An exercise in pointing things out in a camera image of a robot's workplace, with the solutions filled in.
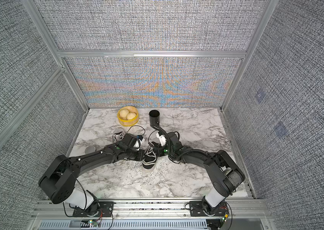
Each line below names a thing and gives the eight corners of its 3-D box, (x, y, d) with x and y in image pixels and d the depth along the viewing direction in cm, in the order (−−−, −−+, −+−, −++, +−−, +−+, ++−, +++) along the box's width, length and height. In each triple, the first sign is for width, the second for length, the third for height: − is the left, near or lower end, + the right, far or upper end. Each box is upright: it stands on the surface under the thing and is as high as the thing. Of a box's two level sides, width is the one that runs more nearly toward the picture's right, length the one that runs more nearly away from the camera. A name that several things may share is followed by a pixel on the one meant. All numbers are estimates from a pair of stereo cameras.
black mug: (149, 128, 110) (148, 120, 103) (150, 117, 116) (149, 109, 109) (159, 128, 110) (159, 120, 103) (159, 117, 116) (159, 109, 109)
